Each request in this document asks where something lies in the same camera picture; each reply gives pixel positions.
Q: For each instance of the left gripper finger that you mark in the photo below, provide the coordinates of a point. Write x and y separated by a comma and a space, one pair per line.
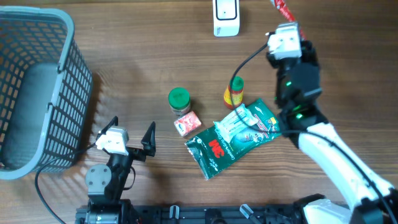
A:
148, 141
114, 122

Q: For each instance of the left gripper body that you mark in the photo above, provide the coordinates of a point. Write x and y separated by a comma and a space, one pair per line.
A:
137, 154

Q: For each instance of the white barcode scanner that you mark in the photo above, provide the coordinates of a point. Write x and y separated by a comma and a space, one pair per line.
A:
226, 18

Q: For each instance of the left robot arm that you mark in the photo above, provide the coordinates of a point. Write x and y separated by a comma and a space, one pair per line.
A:
107, 182

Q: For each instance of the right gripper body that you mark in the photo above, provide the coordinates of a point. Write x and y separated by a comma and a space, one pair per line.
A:
306, 60

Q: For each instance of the red stick sachet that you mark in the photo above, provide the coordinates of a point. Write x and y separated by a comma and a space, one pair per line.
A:
284, 10

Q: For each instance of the teal wet wipes pack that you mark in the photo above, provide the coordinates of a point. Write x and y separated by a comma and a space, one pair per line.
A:
238, 120

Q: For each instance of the red sauce bottle green cap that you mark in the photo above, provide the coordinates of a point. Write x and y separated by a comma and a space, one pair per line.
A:
233, 95

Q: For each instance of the grey plastic shopping basket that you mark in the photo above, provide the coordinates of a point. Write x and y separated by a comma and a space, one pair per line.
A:
45, 91

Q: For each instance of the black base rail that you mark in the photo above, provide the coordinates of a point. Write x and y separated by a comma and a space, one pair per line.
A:
318, 211

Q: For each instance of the green lid jar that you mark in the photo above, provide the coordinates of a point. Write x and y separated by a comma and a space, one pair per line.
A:
179, 101

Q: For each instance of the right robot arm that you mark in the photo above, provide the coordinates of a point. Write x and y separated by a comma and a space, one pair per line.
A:
370, 198

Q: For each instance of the green 3M gloves package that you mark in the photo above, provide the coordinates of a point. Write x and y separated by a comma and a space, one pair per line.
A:
213, 154

